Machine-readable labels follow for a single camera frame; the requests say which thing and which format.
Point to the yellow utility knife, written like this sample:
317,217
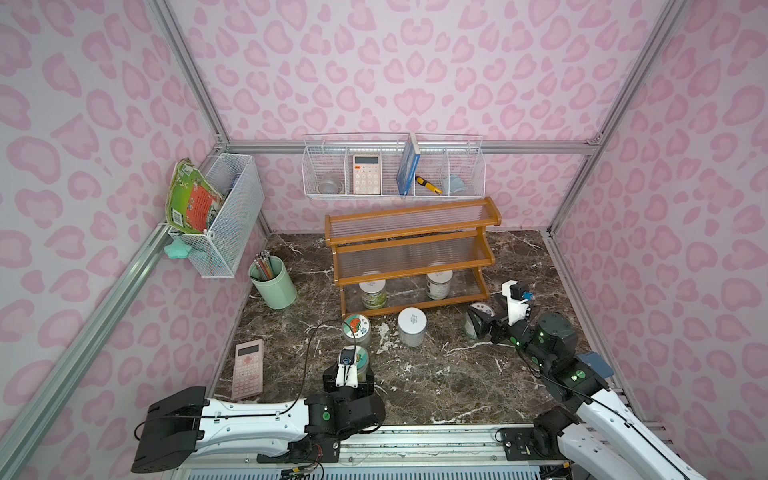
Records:
428,185

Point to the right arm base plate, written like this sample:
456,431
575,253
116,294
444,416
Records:
519,444

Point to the blue book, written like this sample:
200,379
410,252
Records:
405,176

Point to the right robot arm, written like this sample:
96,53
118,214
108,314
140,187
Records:
590,426

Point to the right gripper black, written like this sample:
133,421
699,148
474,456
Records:
495,324

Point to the tomato lid seed jar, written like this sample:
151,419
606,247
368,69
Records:
356,329

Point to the green snack bag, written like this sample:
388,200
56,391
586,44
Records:
192,203

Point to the clear cup in basket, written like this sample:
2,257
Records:
330,185

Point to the pink calculator on table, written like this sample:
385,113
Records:
247,377

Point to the mint green pencil cup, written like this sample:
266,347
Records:
279,292

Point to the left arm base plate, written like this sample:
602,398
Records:
311,448

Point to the blue wallet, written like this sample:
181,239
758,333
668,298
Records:
597,363

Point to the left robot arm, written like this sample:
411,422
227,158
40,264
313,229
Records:
188,424

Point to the coloured pencils bundle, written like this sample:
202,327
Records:
261,267

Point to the white wire wall basket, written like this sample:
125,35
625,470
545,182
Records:
441,155

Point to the wooden three-tier shelf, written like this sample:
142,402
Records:
408,244

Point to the mint star hook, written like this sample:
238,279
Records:
177,249

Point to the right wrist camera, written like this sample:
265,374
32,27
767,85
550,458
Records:
519,300

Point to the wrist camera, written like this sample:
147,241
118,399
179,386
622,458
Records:
346,375
519,300

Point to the sunflower lid yellow jar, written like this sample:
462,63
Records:
361,362

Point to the white mesh side basket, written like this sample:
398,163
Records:
217,253

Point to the grey blue cup in basket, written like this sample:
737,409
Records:
455,185

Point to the bottom left seed jar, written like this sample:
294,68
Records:
374,294

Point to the pink calculator in basket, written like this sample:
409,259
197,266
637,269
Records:
366,174

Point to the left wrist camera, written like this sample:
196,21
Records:
346,375

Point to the white lid grey jar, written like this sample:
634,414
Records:
412,324

